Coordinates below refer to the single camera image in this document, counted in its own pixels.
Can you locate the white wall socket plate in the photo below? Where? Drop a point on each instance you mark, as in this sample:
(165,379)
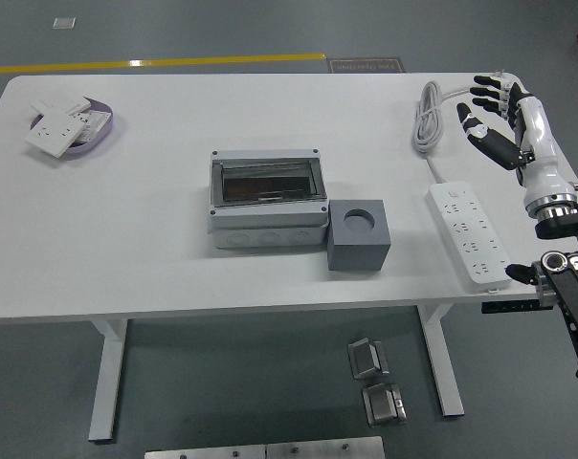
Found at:
(54,134)

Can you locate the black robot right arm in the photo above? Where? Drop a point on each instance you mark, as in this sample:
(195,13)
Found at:
(571,282)

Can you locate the small metal clamp block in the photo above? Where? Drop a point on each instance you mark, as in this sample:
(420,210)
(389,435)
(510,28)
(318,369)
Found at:
(382,406)
(363,358)

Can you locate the black table control panel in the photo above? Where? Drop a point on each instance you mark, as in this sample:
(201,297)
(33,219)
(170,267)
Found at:
(514,306)

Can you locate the white table leg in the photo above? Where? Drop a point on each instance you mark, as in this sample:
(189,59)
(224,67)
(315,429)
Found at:
(108,382)
(444,373)

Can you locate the white power strip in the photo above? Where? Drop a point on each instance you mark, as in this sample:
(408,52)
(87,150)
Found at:
(466,225)

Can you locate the grey junction box clear lid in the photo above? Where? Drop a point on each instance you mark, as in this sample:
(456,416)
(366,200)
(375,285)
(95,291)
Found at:
(265,217)

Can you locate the small silver floor plate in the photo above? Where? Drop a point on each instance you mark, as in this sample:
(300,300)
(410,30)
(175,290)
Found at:
(64,23)

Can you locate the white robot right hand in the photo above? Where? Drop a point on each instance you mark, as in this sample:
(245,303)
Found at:
(540,143)

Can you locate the grey cube with round hole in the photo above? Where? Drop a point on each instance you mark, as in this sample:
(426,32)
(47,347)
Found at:
(356,253)

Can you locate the grey metal base plate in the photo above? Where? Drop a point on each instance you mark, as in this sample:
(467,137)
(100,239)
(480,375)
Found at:
(207,453)

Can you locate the plain white wall plate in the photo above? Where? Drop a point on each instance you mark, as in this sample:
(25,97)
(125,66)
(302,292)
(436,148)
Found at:
(59,100)

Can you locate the purple oval tray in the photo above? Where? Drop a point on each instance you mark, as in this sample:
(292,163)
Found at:
(97,141)

